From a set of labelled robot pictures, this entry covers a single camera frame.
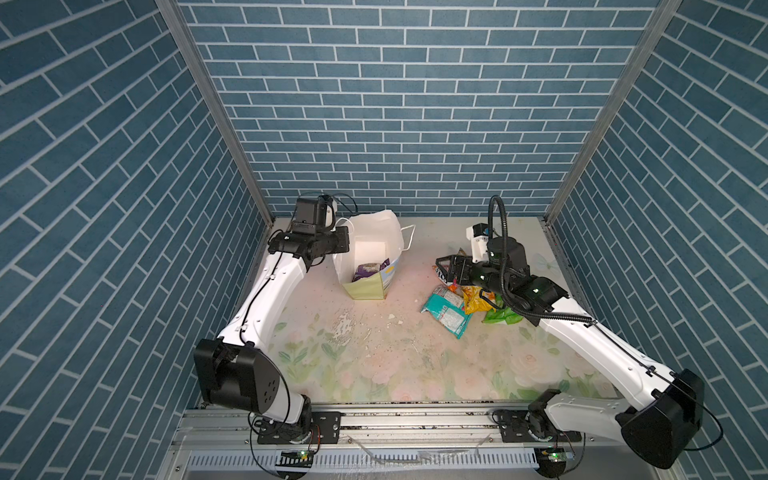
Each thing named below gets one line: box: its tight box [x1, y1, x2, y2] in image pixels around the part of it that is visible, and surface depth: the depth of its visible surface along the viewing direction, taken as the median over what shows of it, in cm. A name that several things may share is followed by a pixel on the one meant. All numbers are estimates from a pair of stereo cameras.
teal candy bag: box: [420, 284, 472, 339], surface depth 93 cm
